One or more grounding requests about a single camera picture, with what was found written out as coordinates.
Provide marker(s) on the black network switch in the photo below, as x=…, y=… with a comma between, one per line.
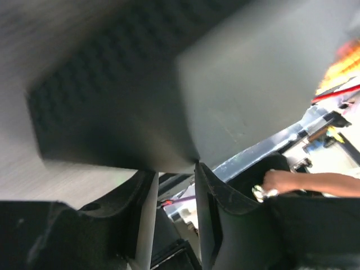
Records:
x=170, y=83

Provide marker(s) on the operator bare hand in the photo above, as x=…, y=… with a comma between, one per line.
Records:
x=281, y=181

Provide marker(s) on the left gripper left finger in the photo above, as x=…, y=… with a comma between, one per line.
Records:
x=115, y=231

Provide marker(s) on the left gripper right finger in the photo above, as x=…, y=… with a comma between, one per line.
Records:
x=284, y=232

